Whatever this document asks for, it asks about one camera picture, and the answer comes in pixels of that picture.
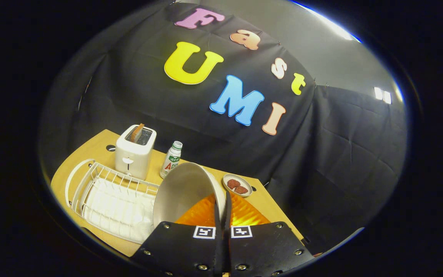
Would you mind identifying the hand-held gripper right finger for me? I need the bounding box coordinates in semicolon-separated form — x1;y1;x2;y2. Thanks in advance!
223;191;314;277

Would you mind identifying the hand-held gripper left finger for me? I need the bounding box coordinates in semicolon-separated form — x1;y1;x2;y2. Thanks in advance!
131;192;226;277

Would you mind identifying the white wire dish rack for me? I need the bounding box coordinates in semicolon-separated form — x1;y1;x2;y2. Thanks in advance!
65;159;160;245

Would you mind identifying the beige plate with patties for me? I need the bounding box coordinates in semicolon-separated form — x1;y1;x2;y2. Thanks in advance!
222;174;253;198

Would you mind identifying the white plastic drink bottle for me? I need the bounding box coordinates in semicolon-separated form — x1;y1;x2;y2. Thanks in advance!
160;141;183;179

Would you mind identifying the white toaster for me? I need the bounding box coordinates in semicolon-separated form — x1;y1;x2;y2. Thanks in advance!
115;124;157;180

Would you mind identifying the black backdrop cloth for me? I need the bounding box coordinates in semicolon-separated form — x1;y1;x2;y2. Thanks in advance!
39;2;408;256

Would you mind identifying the brown toast slice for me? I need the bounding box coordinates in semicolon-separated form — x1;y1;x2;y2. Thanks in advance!
130;123;145;143

